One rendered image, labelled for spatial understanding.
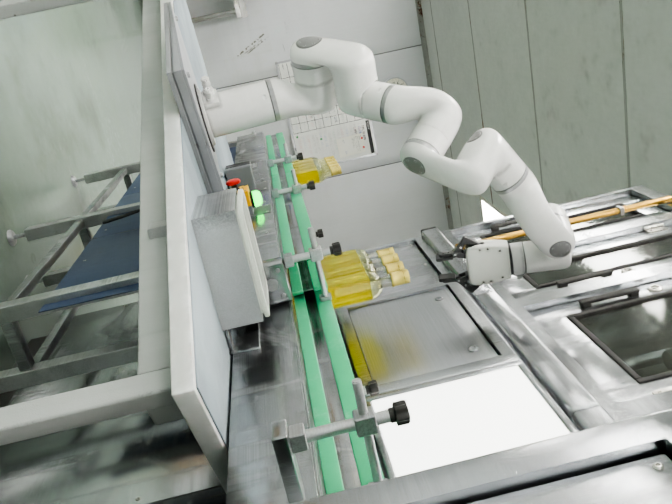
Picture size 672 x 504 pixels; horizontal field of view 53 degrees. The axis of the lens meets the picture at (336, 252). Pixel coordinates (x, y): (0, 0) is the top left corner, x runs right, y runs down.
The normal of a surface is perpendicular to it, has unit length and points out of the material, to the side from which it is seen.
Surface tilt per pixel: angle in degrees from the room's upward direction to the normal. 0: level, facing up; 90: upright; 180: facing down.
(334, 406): 90
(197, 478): 90
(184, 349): 90
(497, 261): 106
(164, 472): 90
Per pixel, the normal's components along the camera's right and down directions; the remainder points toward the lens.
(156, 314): -0.12, -0.69
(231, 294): 0.12, 0.32
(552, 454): -0.19, -0.92
